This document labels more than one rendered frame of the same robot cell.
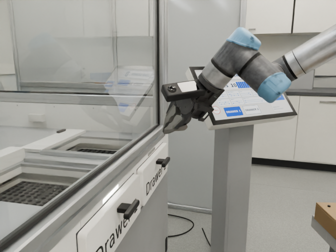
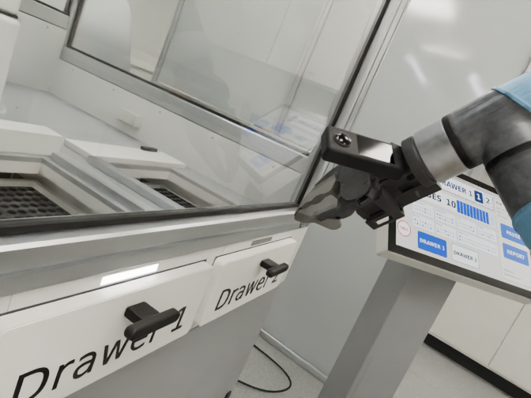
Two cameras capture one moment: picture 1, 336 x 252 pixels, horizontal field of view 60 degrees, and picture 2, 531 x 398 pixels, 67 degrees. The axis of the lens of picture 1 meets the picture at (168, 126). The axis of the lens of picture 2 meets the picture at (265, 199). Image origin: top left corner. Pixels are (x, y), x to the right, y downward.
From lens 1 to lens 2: 0.23 m
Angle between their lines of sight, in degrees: 10
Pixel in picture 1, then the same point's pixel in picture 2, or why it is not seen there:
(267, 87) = not seen: outside the picture
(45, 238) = not seen: outside the picture
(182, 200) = (291, 340)
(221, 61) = (464, 125)
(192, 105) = (367, 189)
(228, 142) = (400, 290)
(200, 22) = (437, 96)
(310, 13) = not seen: outside the picture
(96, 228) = (45, 328)
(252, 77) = (518, 180)
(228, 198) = (359, 379)
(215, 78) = (435, 155)
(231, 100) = (436, 225)
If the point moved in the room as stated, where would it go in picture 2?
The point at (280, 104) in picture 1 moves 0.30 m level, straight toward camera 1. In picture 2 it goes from (518, 271) to (516, 286)
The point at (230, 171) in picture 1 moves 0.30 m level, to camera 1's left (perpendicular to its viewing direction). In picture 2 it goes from (382, 337) to (288, 290)
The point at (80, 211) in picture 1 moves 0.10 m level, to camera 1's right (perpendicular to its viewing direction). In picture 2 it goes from (18, 275) to (129, 337)
